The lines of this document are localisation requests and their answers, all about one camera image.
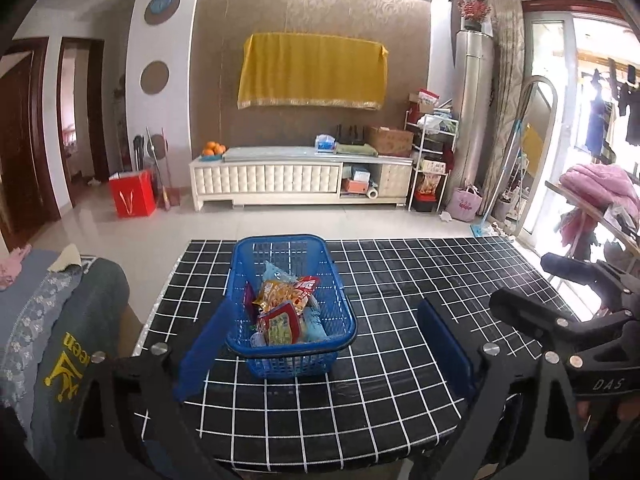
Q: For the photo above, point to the white TV cabinet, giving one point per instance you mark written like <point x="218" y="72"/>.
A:
<point x="278" y="176"/>

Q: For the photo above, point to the black white grid tablecloth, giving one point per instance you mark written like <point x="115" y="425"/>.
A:
<point x="363" y="385"/>

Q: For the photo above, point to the blue plastic basket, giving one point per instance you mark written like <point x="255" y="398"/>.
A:
<point x="287" y="258"/>

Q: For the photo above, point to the red konjak snack pouch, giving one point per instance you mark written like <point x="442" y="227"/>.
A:
<point x="280" y="326"/>

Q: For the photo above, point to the large red white snack pack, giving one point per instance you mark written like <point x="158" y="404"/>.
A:
<point x="274" y="293"/>

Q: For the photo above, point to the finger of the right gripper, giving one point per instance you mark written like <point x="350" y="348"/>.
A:
<point x="570" y="269"/>
<point x="527" y="316"/>

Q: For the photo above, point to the pink tote bag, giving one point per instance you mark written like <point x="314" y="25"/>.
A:
<point x="464" y="203"/>

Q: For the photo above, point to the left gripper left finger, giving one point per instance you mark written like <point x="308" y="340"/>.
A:
<point x="202" y="354"/>

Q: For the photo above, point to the dark green jacket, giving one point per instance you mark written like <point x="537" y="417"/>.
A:
<point x="96" y="317"/>

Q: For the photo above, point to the blue tissue box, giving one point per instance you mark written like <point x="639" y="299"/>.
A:
<point x="324" y="143"/>

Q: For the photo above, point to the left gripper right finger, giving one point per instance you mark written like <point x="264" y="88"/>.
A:
<point x="452" y="355"/>

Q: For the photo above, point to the clear striped pastry packet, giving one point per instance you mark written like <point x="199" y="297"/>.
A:
<point x="311" y="322"/>

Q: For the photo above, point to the green folded cloth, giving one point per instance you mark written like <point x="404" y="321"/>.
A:
<point x="356" y="150"/>

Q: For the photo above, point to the silver standing air conditioner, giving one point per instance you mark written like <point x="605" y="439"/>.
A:
<point x="472" y="84"/>

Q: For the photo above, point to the pile of oranges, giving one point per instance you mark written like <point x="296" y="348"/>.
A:
<point x="212" y="149"/>

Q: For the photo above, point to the cardboard box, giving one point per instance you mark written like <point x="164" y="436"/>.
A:
<point x="389" y="142"/>

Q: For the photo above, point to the white metal shelf rack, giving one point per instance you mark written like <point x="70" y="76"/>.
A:
<point x="434" y="133"/>

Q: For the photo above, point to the pink blanket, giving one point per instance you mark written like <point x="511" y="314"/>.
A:
<point x="602" y="186"/>

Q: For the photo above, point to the orange box in cabinet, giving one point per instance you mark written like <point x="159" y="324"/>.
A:
<point x="350" y="186"/>

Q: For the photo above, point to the yellow cloth cover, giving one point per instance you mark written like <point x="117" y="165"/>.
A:
<point x="295" y="69"/>

